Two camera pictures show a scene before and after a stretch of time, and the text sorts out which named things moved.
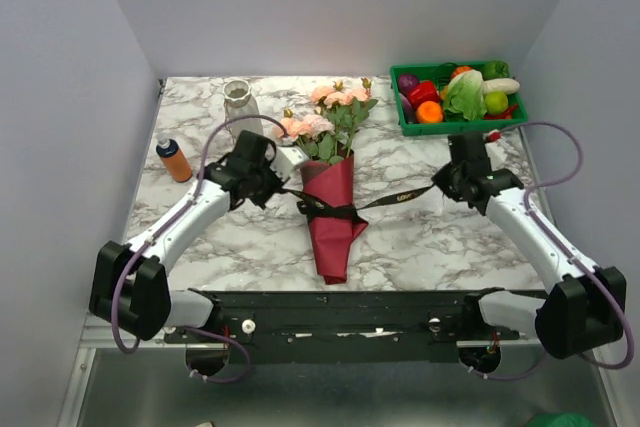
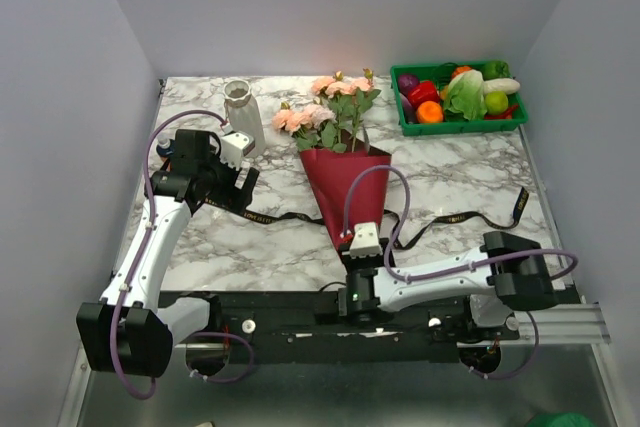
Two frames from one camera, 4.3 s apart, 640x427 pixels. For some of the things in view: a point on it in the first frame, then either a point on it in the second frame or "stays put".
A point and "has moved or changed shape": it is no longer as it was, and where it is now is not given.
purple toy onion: x=406 y=81 stays put
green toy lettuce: x=465 y=94 stays put
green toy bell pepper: x=495 y=70 stays put
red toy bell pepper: x=423 y=91 stays put
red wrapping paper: x=334 y=182 has moved or changed shape
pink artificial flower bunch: x=327 y=133 has moved or changed shape
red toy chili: x=506 y=115 stays put
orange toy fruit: x=429 y=112 stays put
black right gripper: x=441 y=179 to x=350 y=262
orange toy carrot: x=459 y=70 stays put
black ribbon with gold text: x=317 y=209 to x=410 y=240
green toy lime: x=496 y=102 stays put
